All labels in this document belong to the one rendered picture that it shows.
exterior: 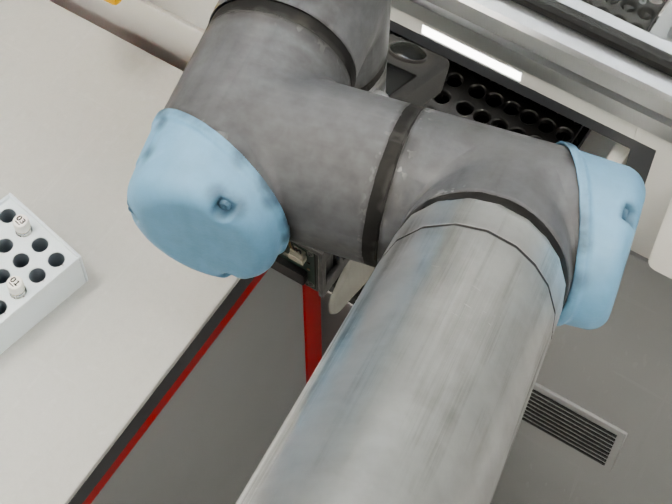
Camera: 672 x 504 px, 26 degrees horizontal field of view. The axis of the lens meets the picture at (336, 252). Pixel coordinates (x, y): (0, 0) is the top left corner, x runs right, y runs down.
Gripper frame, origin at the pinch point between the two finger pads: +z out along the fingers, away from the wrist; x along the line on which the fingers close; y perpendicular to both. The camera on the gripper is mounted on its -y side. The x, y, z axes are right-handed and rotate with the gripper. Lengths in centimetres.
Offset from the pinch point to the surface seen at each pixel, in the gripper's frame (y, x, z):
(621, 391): -17.7, 18.5, 32.3
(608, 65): -17.7, 9.8, -8.4
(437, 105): -14.8, -0.9, 0.6
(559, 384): -17.7, 13.0, 37.1
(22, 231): 6.0, -24.7, 10.4
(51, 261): 6.2, -22.0, 12.1
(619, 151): -18.7, 11.9, 1.2
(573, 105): -17.6, 8.2, -2.8
